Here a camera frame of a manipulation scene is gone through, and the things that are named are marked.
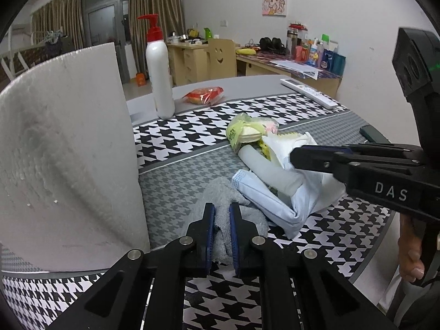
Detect blue surgical mask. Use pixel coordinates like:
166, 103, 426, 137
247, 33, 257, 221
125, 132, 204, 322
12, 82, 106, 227
230, 169, 346, 240

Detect yellow foam fruit net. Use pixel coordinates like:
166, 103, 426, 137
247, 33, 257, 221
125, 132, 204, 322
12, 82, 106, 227
256, 133, 300, 163

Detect white face mask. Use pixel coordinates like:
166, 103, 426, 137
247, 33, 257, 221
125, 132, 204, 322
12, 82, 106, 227
262, 132, 322, 183

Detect person's right hand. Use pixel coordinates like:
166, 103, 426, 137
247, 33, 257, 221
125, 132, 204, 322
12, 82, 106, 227
397, 214, 424, 282

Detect black phone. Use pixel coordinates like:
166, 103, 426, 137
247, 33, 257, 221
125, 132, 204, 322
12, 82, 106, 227
359, 124, 390, 144

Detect white remote control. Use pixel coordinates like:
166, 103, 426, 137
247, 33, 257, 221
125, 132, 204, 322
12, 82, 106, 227
280, 78, 338, 109

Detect houndstooth table cloth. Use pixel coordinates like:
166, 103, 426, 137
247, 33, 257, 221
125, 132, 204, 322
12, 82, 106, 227
1, 93, 394, 329

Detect cluttered side desk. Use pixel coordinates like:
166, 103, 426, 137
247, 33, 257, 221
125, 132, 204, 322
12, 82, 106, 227
236, 48, 342, 99

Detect green packaged mask bag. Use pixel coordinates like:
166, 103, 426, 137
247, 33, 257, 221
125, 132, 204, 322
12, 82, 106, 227
225, 112, 279, 153

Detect black headphones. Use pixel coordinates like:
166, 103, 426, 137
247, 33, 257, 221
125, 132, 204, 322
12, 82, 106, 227
259, 37, 286, 55

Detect white foam box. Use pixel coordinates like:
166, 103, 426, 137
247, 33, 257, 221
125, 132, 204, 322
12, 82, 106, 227
1, 43, 150, 272

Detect red snack packet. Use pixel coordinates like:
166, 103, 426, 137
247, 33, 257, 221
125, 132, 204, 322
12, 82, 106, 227
183, 86, 224, 105

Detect wooden smiley chair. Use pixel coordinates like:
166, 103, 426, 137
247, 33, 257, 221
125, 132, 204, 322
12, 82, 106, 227
207, 38, 237, 80

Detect orange floor bag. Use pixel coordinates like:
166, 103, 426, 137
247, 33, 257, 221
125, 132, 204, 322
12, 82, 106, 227
136, 73, 147, 87

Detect wooden desk with drawers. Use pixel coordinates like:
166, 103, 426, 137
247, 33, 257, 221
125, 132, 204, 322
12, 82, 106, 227
167, 43, 209, 86

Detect white pump lotion bottle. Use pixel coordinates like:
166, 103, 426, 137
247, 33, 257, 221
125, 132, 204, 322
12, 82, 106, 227
138, 13, 175, 119

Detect right brown curtain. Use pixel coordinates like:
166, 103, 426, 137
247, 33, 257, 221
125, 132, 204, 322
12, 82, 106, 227
127, 0, 186, 76

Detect brown curtain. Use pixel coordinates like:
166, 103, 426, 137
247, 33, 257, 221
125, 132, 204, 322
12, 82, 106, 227
31, 0, 85, 49
127, 0, 186, 76

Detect glass balcony door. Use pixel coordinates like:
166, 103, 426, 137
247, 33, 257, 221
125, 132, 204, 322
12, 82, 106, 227
82, 0, 130, 84

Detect white metal bunk bed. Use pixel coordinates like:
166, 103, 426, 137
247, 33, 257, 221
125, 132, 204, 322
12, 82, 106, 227
1, 31, 75, 85

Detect left brown curtain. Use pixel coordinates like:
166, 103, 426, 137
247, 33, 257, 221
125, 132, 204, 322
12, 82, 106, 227
31, 0, 85, 49

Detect cartoon girl wall picture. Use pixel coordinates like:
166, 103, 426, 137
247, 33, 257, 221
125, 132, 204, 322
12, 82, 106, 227
262, 0, 287, 17

